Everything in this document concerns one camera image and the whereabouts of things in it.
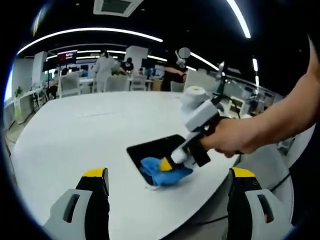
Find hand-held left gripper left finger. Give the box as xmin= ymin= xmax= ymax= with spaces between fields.
xmin=42 ymin=167 xmax=111 ymax=240

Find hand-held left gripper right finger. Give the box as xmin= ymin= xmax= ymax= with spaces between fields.
xmin=226 ymin=167 xmax=295 ymax=240

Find blue cleaning cloth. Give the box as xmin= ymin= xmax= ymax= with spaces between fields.
xmin=139 ymin=156 xmax=194 ymax=188

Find black tablet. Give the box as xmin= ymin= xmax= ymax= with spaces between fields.
xmin=126 ymin=133 xmax=186 ymax=188

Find person's right hand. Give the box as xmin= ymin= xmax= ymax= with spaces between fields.
xmin=203 ymin=117 xmax=253 ymax=159

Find white board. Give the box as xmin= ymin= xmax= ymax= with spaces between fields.
xmin=186 ymin=68 xmax=218 ymax=93

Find black tripod stand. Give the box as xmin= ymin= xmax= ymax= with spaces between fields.
xmin=216 ymin=60 xmax=228 ymax=97

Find grey office chair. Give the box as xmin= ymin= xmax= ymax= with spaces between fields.
xmin=236 ymin=144 xmax=295 ymax=227

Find white office chair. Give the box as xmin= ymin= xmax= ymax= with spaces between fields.
xmin=104 ymin=75 xmax=130 ymax=93
xmin=131 ymin=74 xmax=149 ymax=91
xmin=59 ymin=73 xmax=81 ymax=99

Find person's dark clothing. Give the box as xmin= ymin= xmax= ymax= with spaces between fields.
xmin=287 ymin=124 xmax=320 ymax=227

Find straight ceiling light strip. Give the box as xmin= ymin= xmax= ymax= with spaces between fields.
xmin=226 ymin=0 xmax=252 ymax=39

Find curved ceiling light strip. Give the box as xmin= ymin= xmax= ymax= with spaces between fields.
xmin=16 ymin=27 xmax=164 ymax=55

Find ceiling air conditioner vent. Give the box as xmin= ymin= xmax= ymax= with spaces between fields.
xmin=92 ymin=0 xmax=144 ymax=18

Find red display screen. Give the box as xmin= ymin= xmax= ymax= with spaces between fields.
xmin=56 ymin=51 xmax=78 ymax=63

